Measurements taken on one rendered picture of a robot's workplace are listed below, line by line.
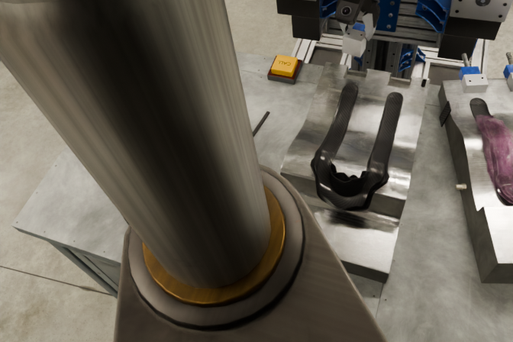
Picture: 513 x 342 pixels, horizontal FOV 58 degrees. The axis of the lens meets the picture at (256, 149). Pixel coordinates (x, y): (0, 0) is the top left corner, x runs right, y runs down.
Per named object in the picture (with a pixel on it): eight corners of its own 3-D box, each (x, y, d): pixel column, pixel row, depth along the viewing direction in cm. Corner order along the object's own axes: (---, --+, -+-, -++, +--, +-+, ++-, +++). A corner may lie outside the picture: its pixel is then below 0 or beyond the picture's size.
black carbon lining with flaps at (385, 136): (343, 88, 117) (344, 60, 109) (408, 99, 112) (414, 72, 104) (303, 205, 99) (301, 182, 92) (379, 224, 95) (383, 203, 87)
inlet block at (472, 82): (451, 62, 123) (456, 47, 118) (471, 61, 122) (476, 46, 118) (461, 100, 115) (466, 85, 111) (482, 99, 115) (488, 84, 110)
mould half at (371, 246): (326, 85, 127) (326, 48, 116) (424, 102, 120) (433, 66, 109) (266, 248, 102) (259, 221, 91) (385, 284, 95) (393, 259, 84)
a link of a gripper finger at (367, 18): (385, 29, 116) (381, -3, 110) (377, 44, 114) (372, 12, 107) (374, 28, 118) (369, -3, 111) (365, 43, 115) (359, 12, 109)
